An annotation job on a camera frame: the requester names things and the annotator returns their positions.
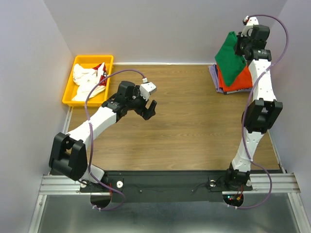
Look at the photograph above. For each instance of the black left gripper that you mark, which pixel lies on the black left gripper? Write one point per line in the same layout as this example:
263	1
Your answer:
146	113

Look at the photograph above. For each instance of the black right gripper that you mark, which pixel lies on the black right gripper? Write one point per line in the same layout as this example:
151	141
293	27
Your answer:
237	51

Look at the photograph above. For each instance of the green t shirt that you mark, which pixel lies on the green t shirt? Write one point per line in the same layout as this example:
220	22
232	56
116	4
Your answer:
230	64

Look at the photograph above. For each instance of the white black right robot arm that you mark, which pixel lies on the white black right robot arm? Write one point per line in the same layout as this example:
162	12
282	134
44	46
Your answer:
262	111

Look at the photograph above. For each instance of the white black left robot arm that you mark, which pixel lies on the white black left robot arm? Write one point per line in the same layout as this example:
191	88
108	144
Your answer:
68	156

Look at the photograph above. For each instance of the folded orange t shirt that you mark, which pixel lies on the folded orange t shirt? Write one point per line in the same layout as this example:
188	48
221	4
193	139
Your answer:
243	80

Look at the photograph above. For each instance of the folded purple t shirt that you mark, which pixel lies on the folded purple t shirt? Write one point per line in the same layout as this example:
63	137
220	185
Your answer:
214	75

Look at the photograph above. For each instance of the white t shirt red print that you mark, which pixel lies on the white t shirt red print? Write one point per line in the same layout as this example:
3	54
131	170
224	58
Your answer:
86	79

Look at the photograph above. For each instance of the yellow plastic bin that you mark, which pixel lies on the yellow plastic bin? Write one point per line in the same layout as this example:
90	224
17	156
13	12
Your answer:
88	61

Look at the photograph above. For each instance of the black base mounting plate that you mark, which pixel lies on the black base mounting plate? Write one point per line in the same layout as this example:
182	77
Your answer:
166	186

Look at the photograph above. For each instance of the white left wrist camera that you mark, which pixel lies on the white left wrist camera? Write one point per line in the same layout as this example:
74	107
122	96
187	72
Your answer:
147	89

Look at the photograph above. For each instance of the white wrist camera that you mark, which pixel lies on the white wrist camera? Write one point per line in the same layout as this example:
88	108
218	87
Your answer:
147	89
249	22

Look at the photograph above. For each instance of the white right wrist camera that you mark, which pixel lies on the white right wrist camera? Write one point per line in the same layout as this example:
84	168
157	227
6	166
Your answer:
249	22

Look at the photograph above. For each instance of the aluminium frame rail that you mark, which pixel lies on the aluminium frame rail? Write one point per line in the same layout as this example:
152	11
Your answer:
281	183

